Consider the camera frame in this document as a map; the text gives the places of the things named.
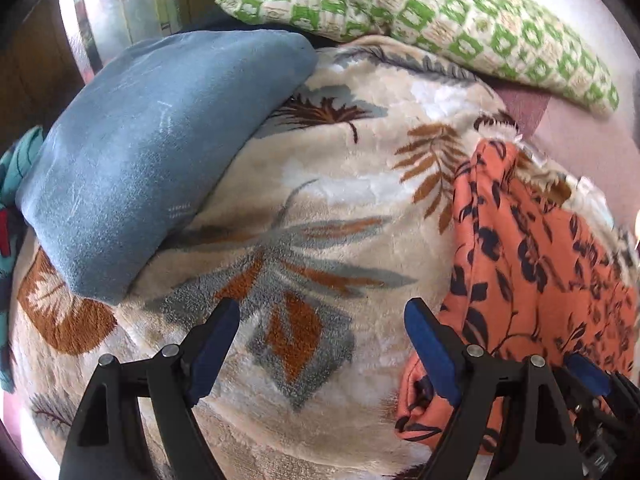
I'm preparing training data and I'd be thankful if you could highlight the wooden door with glass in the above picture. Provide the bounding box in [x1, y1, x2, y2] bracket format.
[0, 0, 236, 126]

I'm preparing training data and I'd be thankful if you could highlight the orange floral shirt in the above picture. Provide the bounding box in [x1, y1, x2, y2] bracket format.
[394, 139, 640, 456]

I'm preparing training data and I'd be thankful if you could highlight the teal patterned cloth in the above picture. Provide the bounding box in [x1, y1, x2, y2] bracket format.
[0, 125, 46, 396]

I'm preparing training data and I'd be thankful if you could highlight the green checked pillow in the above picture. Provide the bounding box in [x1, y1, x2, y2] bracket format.
[215, 0, 620, 118]

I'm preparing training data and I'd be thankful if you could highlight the blue folded cloth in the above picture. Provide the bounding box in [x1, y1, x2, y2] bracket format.
[15, 30, 318, 306]

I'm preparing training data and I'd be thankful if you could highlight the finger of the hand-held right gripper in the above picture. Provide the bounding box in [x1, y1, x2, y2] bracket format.
[562, 353, 640, 413]

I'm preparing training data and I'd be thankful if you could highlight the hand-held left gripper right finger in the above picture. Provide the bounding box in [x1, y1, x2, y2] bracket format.
[404, 297, 586, 480]

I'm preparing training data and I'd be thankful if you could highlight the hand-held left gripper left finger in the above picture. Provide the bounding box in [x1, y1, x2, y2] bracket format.
[59, 297, 242, 480]

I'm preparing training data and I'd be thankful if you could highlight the leaf print fleece blanket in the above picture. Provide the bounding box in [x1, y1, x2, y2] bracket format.
[10, 35, 640, 480]

